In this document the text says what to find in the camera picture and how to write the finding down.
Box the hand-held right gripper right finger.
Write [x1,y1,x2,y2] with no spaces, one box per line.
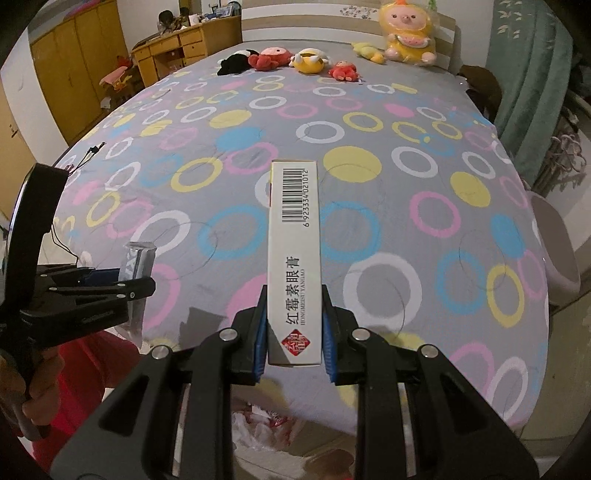
[321,285,540,480]

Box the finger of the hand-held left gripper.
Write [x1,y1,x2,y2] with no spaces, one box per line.
[14,278,156,344]
[39,265,123,291]

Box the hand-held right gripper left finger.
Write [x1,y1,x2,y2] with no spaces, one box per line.
[51,285,269,480]

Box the silver foil packet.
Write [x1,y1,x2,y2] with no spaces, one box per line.
[117,241,158,345]

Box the white barcoded carton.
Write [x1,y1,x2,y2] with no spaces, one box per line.
[267,159,323,368]

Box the white plastic bag red print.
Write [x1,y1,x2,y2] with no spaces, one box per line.
[230,403,303,448]

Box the person's left hand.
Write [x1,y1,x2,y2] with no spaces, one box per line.
[21,349,62,426]

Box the person's red clothing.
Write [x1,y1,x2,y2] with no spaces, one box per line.
[44,330,155,480]

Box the wooden wardrobe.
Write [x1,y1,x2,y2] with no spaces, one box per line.
[30,4,133,147]

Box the pink toy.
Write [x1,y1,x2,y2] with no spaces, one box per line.
[100,55,136,92]

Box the wooden desk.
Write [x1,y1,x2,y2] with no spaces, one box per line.
[131,16,243,89]

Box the white round bin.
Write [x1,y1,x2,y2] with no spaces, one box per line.
[526,191,582,308]

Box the black and white plush toy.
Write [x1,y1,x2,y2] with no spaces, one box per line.
[217,50,253,77]

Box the red plush toy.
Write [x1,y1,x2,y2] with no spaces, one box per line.
[248,46,293,73]

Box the small red plush doll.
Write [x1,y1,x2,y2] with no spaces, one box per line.
[328,60,362,83]

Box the yellow bee plush toy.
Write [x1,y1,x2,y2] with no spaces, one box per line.
[289,47,336,75]

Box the yellow-green plush toy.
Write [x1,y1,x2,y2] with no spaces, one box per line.
[351,41,387,65]

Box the dark brown chair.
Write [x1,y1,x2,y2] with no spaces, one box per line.
[458,65,502,123]

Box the metal clothes rack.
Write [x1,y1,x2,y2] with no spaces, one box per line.
[531,92,591,197]

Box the beige striped headboard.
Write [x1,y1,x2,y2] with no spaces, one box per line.
[240,0,459,71]

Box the large yellow pig plush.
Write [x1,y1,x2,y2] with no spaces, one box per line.
[379,0,440,68]

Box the green hanging blanket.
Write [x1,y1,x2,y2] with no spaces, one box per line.
[486,0,583,186]

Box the thin black cable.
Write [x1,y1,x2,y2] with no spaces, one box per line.
[50,141,108,271]

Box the bed with ring-print sheet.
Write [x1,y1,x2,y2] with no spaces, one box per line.
[39,41,555,446]

